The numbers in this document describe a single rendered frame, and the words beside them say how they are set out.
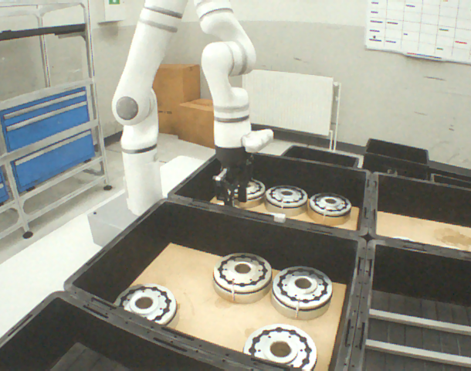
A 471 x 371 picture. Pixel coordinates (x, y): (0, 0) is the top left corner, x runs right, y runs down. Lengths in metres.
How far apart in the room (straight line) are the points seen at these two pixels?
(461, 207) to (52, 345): 0.90
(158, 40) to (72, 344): 0.60
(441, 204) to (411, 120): 2.70
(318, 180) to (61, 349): 0.68
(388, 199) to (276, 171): 0.30
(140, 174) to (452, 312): 0.74
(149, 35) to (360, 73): 2.95
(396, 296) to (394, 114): 3.01
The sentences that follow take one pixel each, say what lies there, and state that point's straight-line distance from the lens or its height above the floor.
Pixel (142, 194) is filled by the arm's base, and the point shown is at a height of 0.86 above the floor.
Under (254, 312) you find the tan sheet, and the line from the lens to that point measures 0.57.
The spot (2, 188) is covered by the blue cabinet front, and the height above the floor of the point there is 0.40.
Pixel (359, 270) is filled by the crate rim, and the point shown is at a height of 0.93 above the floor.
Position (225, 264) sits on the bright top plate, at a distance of 0.62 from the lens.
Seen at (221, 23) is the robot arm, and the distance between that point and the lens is 0.66.
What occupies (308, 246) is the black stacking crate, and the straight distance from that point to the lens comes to 0.61.
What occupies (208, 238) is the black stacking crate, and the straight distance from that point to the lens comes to 0.68.
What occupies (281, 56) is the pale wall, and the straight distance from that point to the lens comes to 3.73.
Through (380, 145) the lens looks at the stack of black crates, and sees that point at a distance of 2.28.
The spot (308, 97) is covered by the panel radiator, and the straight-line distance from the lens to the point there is 3.56.
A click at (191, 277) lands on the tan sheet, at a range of 0.64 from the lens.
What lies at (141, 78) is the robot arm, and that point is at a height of 1.15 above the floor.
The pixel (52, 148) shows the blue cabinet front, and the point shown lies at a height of 0.52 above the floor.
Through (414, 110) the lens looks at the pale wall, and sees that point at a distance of 3.55.
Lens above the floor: 1.26
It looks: 27 degrees down
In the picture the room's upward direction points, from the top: straight up
